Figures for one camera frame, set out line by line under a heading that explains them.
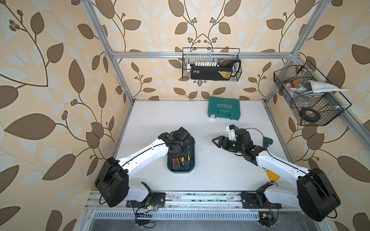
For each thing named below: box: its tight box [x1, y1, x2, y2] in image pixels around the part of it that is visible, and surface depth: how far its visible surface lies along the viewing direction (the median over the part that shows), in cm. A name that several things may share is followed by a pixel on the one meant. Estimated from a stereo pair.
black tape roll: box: [298, 107, 321, 123], surface depth 73 cm
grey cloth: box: [294, 80, 350, 95], surface depth 63 cm
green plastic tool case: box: [207, 96, 241, 121], surface depth 112 cm
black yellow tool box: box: [190, 62, 234, 81], surface depth 86 cm
